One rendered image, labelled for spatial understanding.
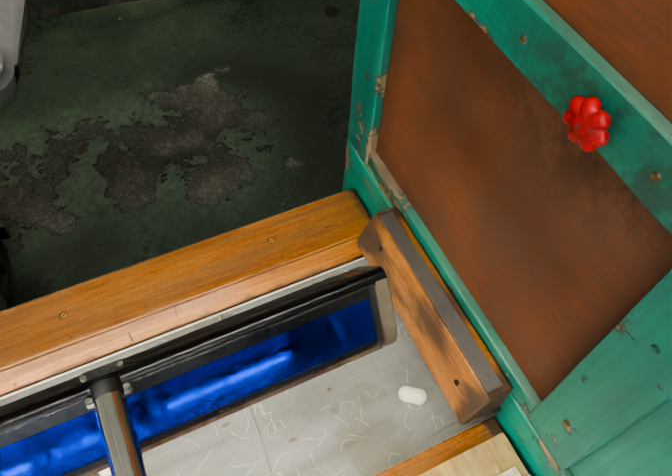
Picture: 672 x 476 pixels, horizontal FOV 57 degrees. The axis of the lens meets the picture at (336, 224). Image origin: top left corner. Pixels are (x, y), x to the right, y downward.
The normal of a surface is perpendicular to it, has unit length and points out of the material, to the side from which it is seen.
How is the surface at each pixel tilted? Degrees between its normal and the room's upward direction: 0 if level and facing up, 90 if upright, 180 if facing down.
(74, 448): 58
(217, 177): 0
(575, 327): 90
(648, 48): 90
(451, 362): 66
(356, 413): 0
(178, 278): 0
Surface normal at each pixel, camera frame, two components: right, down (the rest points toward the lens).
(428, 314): -0.81, 0.07
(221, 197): 0.04, -0.57
